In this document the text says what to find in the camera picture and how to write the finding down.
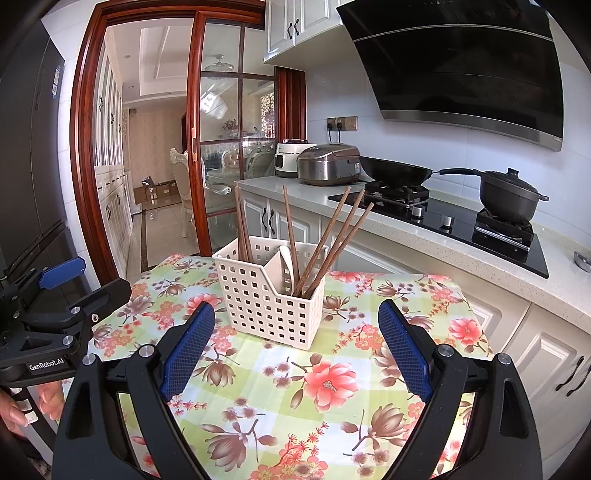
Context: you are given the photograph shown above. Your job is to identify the brown wooden chopstick two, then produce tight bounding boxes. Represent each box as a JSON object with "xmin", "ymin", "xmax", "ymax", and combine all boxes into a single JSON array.
[{"xmin": 235, "ymin": 184, "xmax": 253, "ymax": 263}]

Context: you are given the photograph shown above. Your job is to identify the white ceramic spoon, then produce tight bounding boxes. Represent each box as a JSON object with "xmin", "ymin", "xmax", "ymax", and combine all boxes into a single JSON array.
[{"xmin": 279, "ymin": 245, "xmax": 296, "ymax": 296}]

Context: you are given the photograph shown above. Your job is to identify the brown wooden chopstick three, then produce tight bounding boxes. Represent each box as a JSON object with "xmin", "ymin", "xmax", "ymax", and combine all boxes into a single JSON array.
[{"xmin": 281, "ymin": 184, "xmax": 300, "ymax": 292}]

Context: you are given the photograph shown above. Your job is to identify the brown wooden chopstick six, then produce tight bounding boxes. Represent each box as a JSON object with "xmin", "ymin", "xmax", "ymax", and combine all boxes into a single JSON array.
[{"xmin": 300, "ymin": 187, "xmax": 365, "ymax": 299}]

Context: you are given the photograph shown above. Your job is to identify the brown wooden chopstick four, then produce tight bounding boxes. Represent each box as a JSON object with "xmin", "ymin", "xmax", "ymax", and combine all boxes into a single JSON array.
[{"xmin": 294, "ymin": 187, "xmax": 356, "ymax": 297}]

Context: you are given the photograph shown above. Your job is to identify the brown wooden chopstick one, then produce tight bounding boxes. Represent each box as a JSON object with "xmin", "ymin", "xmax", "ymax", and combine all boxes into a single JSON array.
[{"xmin": 233, "ymin": 183, "xmax": 249, "ymax": 262}]

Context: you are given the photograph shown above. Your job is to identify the person's left hand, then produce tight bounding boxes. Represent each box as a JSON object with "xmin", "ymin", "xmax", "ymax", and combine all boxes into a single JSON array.
[{"xmin": 0, "ymin": 381, "xmax": 64, "ymax": 437}]

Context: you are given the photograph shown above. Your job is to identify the black refrigerator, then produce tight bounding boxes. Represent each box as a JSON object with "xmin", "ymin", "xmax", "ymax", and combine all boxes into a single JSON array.
[{"xmin": 1, "ymin": 22, "xmax": 76, "ymax": 283}]

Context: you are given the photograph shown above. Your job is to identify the white lower cabinets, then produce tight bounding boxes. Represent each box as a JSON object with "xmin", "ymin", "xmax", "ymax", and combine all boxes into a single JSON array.
[{"xmin": 237, "ymin": 188, "xmax": 591, "ymax": 462}]

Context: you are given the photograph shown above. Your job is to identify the white cabinets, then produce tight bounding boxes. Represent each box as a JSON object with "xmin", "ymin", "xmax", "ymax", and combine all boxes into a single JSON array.
[
  {"xmin": 263, "ymin": 1, "xmax": 353, "ymax": 70},
  {"xmin": 237, "ymin": 188, "xmax": 591, "ymax": 462}
]

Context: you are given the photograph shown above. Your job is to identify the cardboard boxes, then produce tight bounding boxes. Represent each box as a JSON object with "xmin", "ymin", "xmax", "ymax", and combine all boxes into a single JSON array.
[{"xmin": 133, "ymin": 177, "xmax": 180, "ymax": 208}]

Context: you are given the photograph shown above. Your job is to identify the floral tablecloth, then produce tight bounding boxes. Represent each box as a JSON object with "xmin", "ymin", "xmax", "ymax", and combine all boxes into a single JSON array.
[{"xmin": 89, "ymin": 254, "xmax": 492, "ymax": 479}]

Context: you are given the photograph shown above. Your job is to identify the white ornate dining chair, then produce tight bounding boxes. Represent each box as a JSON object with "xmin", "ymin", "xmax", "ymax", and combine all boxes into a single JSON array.
[{"xmin": 169, "ymin": 147, "xmax": 193, "ymax": 238}]

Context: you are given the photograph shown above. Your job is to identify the small metal dish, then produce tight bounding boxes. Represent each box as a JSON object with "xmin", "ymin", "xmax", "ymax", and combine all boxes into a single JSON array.
[{"xmin": 573, "ymin": 251, "xmax": 591, "ymax": 273}]

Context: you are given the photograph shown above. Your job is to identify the black glass gas stove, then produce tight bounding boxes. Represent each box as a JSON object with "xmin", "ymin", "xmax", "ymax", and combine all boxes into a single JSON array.
[{"xmin": 327, "ymin": 181, "xmax": 551, "ymax": 279}]

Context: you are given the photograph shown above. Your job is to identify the white perforated utensil basket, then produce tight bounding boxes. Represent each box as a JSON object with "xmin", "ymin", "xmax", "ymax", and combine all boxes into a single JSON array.
[{"xmin": 212, "ymin": 236, "xmax": 325, "ymax": 350}]

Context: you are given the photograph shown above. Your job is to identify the black lidded pot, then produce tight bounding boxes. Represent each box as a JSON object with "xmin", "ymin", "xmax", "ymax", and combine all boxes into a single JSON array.
[{"xmin": 474, "ymin": 168, "xmax": 549, "ymax": 222}]

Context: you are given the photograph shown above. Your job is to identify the red wooden sliding door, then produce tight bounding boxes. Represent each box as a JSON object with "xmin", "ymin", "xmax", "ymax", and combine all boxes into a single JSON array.
[{"xmin": 69, "ymin": 1, "xmax": 266, "ymax": 285}]

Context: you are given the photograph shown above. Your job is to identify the white pressure cooker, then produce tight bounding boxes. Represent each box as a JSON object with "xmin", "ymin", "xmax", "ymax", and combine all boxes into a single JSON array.
[{"xmin": 273, "ymin": 139, "xmax": 315, "ymax": 178}]

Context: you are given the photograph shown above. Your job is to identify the black wok pan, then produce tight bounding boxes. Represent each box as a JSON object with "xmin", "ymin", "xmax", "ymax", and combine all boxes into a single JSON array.
[{"xmin": 360, "ymin": 156, "xmax": 480, "ymax": 187}]

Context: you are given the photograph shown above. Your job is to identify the silver rice cooker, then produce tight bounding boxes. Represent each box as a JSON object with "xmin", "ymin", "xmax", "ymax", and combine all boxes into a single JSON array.
[{"xmin": 297, "ymin": 143, "xmax": 361, "ymax": 186}]

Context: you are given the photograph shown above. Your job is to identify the white upper cabinets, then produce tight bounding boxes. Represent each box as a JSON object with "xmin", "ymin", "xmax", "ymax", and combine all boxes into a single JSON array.
[{"xmin": 263, "ymin": 1, "xmax": 353, "ymax": 70}]

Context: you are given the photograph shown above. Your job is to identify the black range hood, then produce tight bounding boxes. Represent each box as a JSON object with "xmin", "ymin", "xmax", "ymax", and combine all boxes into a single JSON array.
[{"xmin": 338, "ymin": 0, "xmax": 564, "ymax": 151}]

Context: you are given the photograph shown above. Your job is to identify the wall power outlet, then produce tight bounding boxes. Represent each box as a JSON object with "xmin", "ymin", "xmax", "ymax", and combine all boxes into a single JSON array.
[{"xmin": 327, "ymin": 116, "xmax": 358, "ymax": 132}]

